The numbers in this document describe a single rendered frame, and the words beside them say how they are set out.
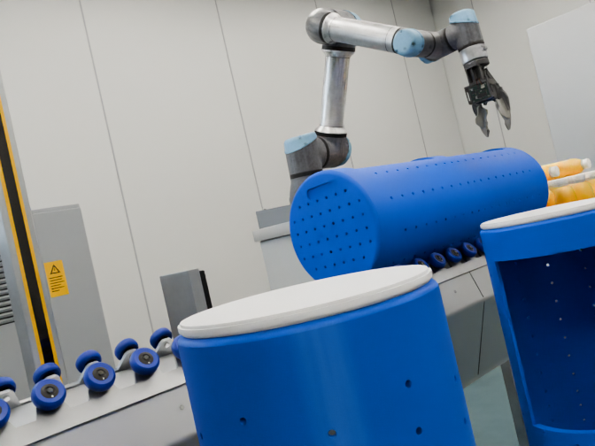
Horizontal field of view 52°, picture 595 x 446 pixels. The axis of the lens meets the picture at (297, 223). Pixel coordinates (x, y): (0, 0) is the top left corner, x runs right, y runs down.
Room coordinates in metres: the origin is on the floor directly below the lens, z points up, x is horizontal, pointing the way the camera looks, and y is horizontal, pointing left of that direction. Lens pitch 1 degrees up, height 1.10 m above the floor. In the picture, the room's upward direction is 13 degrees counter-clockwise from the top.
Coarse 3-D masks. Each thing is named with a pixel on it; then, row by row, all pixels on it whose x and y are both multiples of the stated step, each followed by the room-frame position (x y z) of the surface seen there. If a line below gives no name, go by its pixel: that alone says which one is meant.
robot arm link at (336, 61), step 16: (352, 16) 2.04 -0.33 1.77; (336, 48) 2.03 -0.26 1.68; (352, 48) 2.05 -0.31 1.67; (336, 64) 2.06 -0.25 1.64; (336, 80) 2.08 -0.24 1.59; (336, 96) 2.09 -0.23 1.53; (336, 112) 2.11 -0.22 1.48; (320, 128) 2.14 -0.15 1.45; (336, 128) 2.13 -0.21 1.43; (336, 144) 2.13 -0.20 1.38; (336, 160) 2.16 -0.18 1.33
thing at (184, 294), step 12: (168, 276) 1.13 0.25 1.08; (180, 276) 1.10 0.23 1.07; (192, 276) 1.09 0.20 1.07; (204, 276) 1.11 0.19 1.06; (168, 288) 1.14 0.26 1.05; (180, 288) 1.11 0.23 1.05; (192, 288) 1.09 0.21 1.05; (204, 288) 1.11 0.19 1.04; (168, 300) 1.15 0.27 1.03; (180, 300) 1.12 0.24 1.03; (192, 300) 1.09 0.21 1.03; (204, 300) 1.10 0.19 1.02; (168, 312) 1.15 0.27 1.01; (180, 312) 1.12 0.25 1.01; (192, 312) 1.09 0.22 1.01
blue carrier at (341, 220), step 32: (416, 160) 1.70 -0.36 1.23; (448, 160) 1.66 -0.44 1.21; (480, 160) 1.74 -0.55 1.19; (512, 160) 1.84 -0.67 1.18; (320, 192) 1.43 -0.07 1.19; (352, 192) 1.35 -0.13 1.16; (384, 192) 1.37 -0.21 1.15; (416, 192) 1.45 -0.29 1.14; (448, 192) 1.53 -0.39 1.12; (480, 192) 1.63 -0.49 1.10; (512, 192) 1.75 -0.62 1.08; (544, 192) 1.90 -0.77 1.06; (320, 224) 1.44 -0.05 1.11; (352, 224) 1.37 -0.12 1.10; (384, 224) 1.33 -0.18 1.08; (416, 224) 1.42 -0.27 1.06; (448, 224) 1.52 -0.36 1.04; (480, 224) 1.64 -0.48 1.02; (320, 256) 1.46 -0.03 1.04; (352, 256) 1.38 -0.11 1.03; (384, 256) 1.36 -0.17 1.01; (416, 256) 1.47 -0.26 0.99
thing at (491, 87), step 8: (472, 64) 1.71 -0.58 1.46; (480, 64) 1.72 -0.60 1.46; (488, 64) 1.75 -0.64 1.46; (472, 72) 1.71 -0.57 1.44; (480, 72) 1.71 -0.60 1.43; (472, 80) 1.74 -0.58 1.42; (480, 80) 1.70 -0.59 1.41; (488, 80) 1.69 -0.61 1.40; (464, 88) 1.73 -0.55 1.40; (472, 88) 1.71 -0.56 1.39; (480, 88) 1.70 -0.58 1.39; (488, 88) 1.69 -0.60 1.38; (496, 88) 1.73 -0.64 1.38; (472, 96) 1.72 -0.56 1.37; (480, 96) 1.70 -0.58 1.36; (488, 96) 1.70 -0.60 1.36; (496, 96) 1.71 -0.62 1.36; (472, 104) 1.75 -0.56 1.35
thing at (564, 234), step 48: (528, 240) 1.16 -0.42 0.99; (576, 240) 1.13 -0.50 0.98; (528, 288) 1.40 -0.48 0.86; (576, 288) 1.39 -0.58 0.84; (528, 336) 1.39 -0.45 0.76; (576, 336) 1.40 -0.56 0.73; (528, 384) 1.37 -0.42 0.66; (576, 384) 1.40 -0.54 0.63; (528, 432) 1.28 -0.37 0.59; (576, 432) 1.16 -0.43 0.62
